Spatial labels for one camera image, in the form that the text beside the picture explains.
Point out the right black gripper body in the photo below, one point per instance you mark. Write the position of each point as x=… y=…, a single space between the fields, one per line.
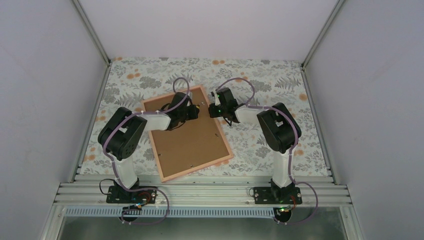
x=215 y=114

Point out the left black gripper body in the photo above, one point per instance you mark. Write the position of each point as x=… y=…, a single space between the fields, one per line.
x=192 y=115

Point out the pink picture frame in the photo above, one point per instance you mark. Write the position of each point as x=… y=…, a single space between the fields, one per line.
x=196 y=145

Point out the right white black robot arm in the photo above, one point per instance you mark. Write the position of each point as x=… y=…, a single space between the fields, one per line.
x=280 y=130

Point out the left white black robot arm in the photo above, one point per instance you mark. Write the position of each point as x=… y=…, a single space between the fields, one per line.
x=121 y=135

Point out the floral patterned table mat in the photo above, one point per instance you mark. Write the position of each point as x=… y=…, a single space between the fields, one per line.
x=134 y=79

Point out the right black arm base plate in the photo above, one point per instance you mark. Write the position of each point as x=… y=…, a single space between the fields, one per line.
x=274 y=195

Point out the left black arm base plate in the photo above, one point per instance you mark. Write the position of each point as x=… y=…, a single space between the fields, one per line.
x=117 y=195

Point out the left aluminium corner post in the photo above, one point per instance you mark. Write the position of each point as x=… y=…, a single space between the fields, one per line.
x=91 y=31

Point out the aluminium corner post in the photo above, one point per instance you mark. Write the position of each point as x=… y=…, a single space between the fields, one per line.
x=91 y=31
x=328 y=23

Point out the aluminium rail base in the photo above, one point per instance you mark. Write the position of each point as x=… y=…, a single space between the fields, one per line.
x=196 y=196

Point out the right aluminium corner post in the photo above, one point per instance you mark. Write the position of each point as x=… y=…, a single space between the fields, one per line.
x=328 y=23

